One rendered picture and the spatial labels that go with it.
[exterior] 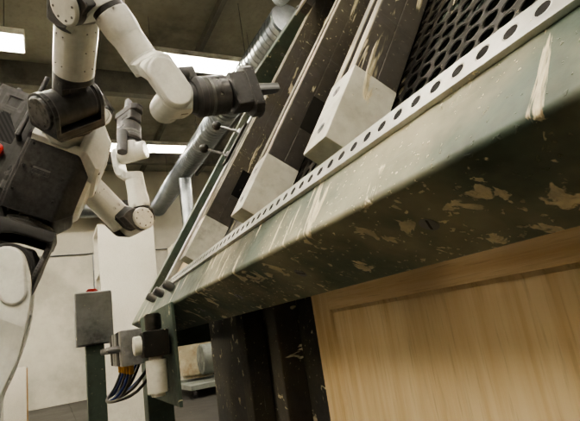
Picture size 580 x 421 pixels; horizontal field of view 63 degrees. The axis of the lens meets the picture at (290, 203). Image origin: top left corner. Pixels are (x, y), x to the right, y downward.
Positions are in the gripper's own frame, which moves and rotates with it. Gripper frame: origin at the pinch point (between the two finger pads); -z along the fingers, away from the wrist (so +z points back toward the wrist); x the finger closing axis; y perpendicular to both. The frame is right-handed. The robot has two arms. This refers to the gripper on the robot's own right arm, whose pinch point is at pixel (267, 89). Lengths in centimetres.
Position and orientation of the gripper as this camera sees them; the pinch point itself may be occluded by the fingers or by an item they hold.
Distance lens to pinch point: 113.6
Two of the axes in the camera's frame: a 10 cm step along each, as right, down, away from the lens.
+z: -8.4, 2.2, -4.9
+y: -4.2, 2.9, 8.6
